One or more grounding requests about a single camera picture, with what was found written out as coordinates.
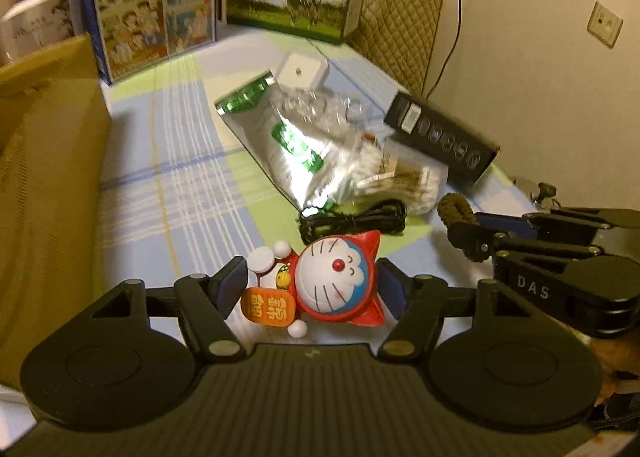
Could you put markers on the red Doraemon cat figurine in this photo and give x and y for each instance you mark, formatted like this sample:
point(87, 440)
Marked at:
point(334, 280)

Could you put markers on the white square night light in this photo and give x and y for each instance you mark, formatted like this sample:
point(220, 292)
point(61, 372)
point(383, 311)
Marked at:
point(299, 71)

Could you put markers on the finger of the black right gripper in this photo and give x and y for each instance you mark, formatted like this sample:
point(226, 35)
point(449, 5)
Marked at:
point(560, 220)
point(479, 243)

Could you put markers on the brown cardboard box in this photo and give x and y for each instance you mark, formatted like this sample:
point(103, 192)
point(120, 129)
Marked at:
point(54, 133)

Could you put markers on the clear plastic cotton swab bag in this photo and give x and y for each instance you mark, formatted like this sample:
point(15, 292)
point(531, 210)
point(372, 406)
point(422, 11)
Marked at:
point(372, 169)

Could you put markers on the quilted beige chair cover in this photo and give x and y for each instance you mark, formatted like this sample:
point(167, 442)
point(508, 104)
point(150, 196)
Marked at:
point(398, 36)

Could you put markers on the black shaver box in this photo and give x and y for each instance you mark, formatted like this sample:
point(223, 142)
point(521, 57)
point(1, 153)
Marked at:
point(425, 128)

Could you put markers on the silver green foil pouch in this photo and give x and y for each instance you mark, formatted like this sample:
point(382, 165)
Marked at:
point(272, 141)

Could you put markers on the person's left hand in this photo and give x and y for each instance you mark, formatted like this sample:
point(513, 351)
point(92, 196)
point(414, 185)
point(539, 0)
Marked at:
point(619, 359)

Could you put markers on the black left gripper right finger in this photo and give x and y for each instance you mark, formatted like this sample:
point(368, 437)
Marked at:
point(417, 304)

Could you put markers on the white humidifier box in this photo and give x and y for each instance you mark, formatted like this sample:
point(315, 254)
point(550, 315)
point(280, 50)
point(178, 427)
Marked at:
point(33, 24)

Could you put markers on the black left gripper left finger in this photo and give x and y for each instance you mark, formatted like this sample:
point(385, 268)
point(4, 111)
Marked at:
point(205, 302)

